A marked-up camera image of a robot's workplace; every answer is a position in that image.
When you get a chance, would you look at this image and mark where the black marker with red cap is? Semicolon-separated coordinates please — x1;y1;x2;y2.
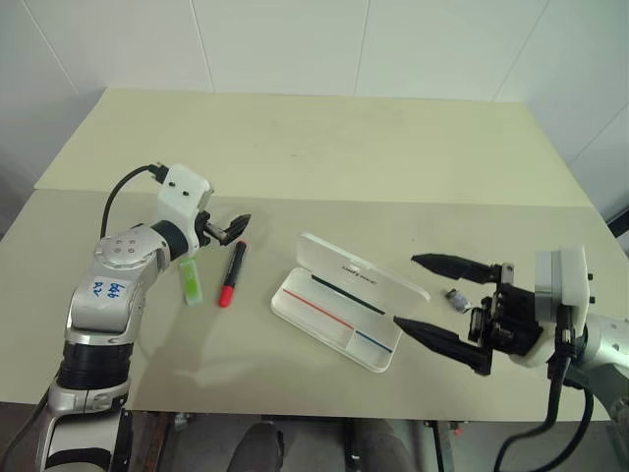
217;239;249;309

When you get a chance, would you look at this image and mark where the black table frame bar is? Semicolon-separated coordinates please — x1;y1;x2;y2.
423;420;464;472
110;410;136;472

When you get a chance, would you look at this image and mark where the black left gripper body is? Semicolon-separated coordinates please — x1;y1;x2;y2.
195;209;228;248

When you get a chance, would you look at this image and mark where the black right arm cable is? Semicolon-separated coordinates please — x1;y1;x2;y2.
492;314;597;472

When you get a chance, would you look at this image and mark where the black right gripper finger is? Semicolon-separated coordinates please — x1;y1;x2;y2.
392;317;496;379
410;252;517;287

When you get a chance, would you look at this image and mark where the white plastic pencil case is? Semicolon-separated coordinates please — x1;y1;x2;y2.
269;231;432;374

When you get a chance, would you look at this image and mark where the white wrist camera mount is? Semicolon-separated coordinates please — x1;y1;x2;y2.
156;163;215;257
508;244;599;370

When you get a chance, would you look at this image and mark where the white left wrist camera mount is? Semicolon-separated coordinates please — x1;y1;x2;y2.
156;163;215;257

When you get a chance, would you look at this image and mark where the dark rounded shape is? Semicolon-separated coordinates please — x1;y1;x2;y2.
229;420;287;472

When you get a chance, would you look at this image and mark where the small green translucent marker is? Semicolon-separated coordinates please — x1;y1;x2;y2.
178;257;204;308

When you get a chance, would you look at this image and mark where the dark background object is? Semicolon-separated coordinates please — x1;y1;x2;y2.
606;195;629;232

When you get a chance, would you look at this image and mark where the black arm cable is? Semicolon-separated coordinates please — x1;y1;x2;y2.
492;314;597;472
99;163;171;242

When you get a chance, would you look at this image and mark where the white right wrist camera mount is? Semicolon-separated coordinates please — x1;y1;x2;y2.
508;244;599;370

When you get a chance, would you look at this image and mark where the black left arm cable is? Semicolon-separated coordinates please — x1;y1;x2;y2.
99;163;171;242

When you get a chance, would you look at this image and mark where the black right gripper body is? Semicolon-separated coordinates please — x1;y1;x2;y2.
466;282;545;355

